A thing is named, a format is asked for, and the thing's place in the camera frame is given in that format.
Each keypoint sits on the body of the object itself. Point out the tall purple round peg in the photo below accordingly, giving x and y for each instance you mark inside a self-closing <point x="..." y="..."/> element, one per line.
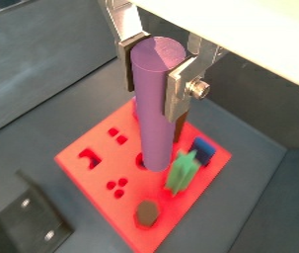
<point x="154" y="57"/>

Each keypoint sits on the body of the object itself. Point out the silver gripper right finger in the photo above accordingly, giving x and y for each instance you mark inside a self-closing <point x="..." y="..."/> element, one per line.
<point x="185" y="83"/>

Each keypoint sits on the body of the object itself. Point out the green star peg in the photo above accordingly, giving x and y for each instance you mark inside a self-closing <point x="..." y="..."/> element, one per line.
<point x="182" y="172"/>

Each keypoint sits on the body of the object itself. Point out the red peg board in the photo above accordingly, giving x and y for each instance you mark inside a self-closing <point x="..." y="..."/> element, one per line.
<point x="104" y="164"/>

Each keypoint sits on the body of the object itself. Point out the blue block peg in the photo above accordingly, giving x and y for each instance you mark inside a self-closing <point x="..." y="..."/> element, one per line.
<point x="205" y="150"/>

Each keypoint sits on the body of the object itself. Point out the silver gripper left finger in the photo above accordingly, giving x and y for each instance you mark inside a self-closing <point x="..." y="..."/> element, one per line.
<point x="125" y="22"/>

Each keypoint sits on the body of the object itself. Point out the black curved holder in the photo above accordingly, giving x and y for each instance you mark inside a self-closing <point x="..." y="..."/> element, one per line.
<point x="33" y="226"/>

